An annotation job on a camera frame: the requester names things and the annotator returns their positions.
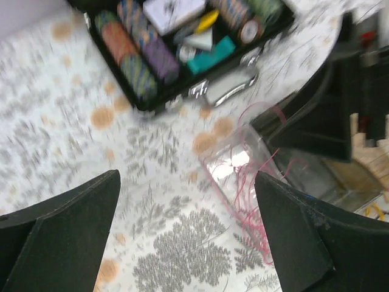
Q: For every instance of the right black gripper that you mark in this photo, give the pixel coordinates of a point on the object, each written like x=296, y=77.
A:
x=316, y=119

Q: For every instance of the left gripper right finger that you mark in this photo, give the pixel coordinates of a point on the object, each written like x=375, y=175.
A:
x=320, y=247

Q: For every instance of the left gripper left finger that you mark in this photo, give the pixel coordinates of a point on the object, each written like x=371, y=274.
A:
x=58, y=244

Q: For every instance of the clear plastic organizer box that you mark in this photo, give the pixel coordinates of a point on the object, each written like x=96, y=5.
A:
x=234, y=162

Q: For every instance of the orange green chip row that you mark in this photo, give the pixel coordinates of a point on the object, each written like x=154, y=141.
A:
x=269, y=10

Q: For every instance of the floral table mat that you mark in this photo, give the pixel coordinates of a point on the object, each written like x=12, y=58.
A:
x=64, y=120

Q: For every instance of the teal card box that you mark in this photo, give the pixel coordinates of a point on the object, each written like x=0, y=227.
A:
x=205, y=60

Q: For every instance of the grey poker chip row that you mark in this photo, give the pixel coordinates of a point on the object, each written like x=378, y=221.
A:
x=240, y=18

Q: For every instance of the purple poker chip row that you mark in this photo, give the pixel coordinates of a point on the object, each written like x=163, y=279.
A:
x=148, y=41

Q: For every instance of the black poker chip case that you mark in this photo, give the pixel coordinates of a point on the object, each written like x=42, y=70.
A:
x=196, y=35

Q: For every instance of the white playing card deck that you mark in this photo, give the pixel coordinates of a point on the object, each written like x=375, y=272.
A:
x=168, y=15

